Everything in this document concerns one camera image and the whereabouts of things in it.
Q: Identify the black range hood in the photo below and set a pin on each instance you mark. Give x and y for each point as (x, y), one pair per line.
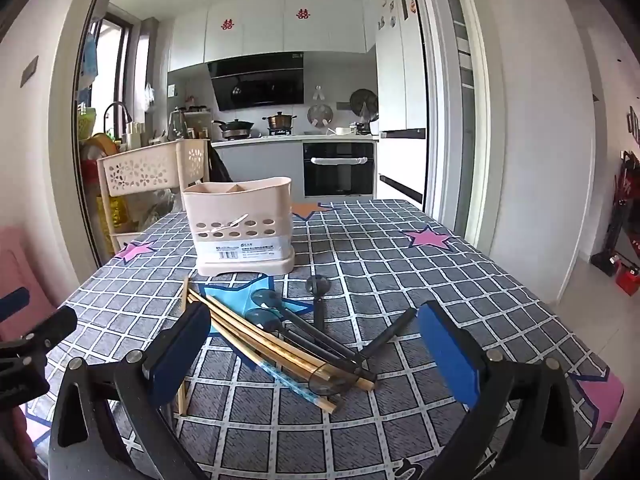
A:
(260, 82)

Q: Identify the yellow oil bottle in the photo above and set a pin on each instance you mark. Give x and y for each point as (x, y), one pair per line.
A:
(116, 212)

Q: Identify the steel cooking pot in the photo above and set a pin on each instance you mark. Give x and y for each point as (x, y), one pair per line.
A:
(279, 121)

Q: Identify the dark round-headed plastic utensil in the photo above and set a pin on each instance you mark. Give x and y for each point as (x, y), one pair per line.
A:
(318, 305)

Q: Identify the red floor items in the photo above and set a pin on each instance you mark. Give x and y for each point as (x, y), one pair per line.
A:
(620, 220)

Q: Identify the green plastic basket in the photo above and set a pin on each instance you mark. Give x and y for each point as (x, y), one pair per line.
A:
(86, 122)

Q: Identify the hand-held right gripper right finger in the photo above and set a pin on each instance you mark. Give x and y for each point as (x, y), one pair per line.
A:
(447, 360)

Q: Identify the hanging dark frying pan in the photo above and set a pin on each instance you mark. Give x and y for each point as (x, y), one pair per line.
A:
(363, 101)

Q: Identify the white upper kitchen cabinets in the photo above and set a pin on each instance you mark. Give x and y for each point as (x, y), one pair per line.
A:
(270, 30)

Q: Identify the black garment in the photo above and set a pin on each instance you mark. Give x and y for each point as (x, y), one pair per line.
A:
(219, 165)

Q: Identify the black wok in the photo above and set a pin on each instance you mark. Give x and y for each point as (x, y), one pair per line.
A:
(234, 126)

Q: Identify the beige perforated storage cart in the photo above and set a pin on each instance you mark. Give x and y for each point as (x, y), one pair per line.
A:
(145, 170)

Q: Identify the grey checked star tablecloth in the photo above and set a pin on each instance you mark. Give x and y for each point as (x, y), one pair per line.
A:
(380, 270)

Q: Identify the steel kettle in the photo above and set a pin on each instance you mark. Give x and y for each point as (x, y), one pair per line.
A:
(176, 125)

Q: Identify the beige plastic utensil holder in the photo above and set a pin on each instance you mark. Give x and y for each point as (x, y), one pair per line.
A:
(240, 230)

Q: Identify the round pan lid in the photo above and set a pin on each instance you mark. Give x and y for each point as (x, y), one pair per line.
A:
(317, 113)

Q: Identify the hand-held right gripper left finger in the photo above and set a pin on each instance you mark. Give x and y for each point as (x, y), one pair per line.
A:
(177, 360)

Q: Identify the curved kitchen faucet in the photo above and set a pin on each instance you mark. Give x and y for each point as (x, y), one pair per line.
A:
(117, 110)

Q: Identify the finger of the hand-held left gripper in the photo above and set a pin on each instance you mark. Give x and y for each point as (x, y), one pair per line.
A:
(11, 304)
(52, 325)

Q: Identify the white refrigerator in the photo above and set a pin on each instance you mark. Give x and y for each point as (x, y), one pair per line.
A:
(402, 85)

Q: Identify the black built-in oven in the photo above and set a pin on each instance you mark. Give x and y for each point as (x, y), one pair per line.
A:
(339, 170)

